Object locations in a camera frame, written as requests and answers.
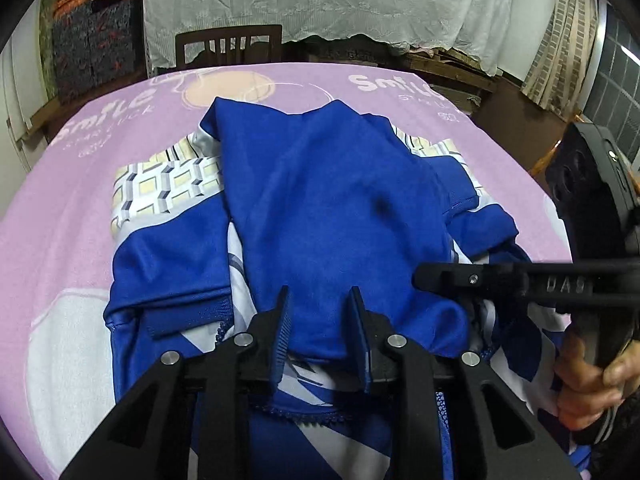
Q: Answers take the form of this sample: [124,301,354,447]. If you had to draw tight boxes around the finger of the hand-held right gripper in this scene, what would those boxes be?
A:
[412,260,640,308]

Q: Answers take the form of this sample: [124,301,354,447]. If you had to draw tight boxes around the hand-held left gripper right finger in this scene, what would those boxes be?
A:
[349,286,583,480]

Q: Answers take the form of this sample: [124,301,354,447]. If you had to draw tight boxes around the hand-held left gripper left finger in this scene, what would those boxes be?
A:
[60,285,293,480]

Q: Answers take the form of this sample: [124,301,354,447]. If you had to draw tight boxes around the blue printed zip hoodie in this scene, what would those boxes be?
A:
[102,96,596,480]

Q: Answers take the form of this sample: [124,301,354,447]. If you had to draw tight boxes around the person's right hand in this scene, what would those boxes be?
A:
[554,332,640,433]

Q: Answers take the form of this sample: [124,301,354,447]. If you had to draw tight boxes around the window with grille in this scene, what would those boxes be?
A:
[582,0,640,171]

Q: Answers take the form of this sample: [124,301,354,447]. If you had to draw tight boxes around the beige patterned curtain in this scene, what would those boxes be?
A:
[522,0,601,123]

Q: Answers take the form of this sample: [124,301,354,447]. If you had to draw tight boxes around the old wooden desk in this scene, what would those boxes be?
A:
[405,45,506,111]

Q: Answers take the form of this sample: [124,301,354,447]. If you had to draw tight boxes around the purple printed blanket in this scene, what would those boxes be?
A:
[0,62,576,480]

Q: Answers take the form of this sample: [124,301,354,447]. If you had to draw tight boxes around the dark wooden chair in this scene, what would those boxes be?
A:
[175,24,285,71]

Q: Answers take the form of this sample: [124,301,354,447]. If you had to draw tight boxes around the white lace cloth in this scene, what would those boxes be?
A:
[141,0,506,63]

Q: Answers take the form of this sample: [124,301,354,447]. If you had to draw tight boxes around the stack of dark patterned boxes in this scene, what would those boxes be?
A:
[50,0,146,106]

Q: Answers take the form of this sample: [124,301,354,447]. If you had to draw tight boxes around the white leaning boards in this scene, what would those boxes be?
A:
[0,35,51,176]

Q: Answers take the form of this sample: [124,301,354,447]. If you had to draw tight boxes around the green patterned panel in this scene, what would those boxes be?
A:
[37,0,58,103]

